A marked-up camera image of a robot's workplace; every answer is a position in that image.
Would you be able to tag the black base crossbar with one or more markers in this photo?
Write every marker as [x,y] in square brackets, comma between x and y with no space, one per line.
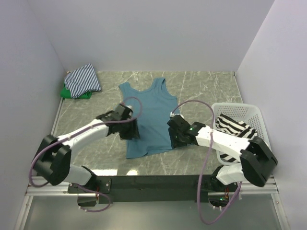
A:
[151,188]

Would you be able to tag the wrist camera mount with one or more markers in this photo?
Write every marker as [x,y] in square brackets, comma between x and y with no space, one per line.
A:
[126,105]
[172,114]

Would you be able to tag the teal blue tank top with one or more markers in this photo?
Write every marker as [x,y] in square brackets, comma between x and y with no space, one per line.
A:
[156,104]

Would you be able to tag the black white striped top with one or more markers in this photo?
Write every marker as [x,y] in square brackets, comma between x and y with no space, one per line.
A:
[239,129]

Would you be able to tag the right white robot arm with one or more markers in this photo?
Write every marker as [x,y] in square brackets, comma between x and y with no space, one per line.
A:
[255,160]

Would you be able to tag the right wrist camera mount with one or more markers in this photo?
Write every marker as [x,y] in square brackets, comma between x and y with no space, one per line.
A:
[172,114]

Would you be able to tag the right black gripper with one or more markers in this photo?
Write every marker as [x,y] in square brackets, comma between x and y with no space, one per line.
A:
[174,143]

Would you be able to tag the white plastic laundry basket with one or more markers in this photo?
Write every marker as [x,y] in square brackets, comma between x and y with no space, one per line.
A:
[251,115]

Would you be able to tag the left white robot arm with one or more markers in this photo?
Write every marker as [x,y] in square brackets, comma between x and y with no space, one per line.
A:
[55,155]

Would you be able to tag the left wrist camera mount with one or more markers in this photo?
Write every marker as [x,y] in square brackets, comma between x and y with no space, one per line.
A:
[126,105]

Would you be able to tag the blue white striped folded top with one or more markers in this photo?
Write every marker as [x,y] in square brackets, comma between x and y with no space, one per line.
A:
[82,81]

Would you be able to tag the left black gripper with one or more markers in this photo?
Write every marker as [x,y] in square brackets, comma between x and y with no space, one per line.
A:
[133,132]

